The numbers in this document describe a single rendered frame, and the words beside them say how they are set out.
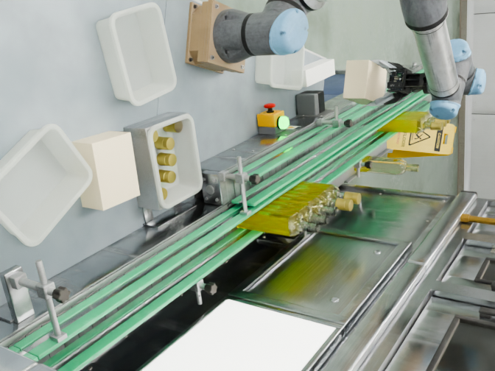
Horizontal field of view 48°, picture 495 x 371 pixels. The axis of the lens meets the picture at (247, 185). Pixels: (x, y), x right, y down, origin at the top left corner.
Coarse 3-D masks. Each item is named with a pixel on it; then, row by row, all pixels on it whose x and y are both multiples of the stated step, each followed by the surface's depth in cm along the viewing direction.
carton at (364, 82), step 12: (348, 60) 176; (360, 60) 174; (348, 72) 176; (360, 72) 174; (372, 72) 176; (384, 72) 184; (348, 84) 176; (360, 84) 174; (372, 84) 177; (384, 84) 185; (348, 96) 176; (360, 96) 174; (372, 96) 178
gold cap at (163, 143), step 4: (160, 136) 149; (160, 140) 148; (164, 140) 147; (168, 140) 147; (172, 140) 148; (156, 144) 148; (160, 144) 147; (164, 144) 147; (168, 144) 147; (172, 144) 148; (156, 148) 149; (160, 148) 148; (164, 148) 147; (168, 148) 147; (172, 148) 148
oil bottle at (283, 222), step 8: (264, 208) 161; (272, 208) 160; (256, 216) 158; (264, 216) 157; (272, 216) 155; (280, 216) 154; (288, 216) 154; (296, 216) 153; (240, 224) 163; (248, 224) 161; (256, 224) 159; (264, 224) 158; (272, 224) 156; (280, 224) 154; (288, 224) 153; (296, 224) 152; (272, 232) 157; (280, 232) 155; (288, 232) 154; (296, 232) 153
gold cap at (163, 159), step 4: (160, 152) 151; (160, 156) 149; (164, 156) 148; (168, 156) 148; (172, 156) 149; (160, 160) 149; (164, 160) 148; (168, 160) 148; (172, 160) 149; (176, 160) 150; (160, 164) 150; (164, 164) 149; (168, 164) 148; (172, 164) 149
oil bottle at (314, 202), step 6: (282, 198) 167; (288, 198) 166; (294, 198) 166; (300, 198) 165; (306, 198) 165; (312, 198) 164; (318, 198) 164; (306, 204) 162; (312, 204) 161; (318, 204) 162; (318, 210) 161
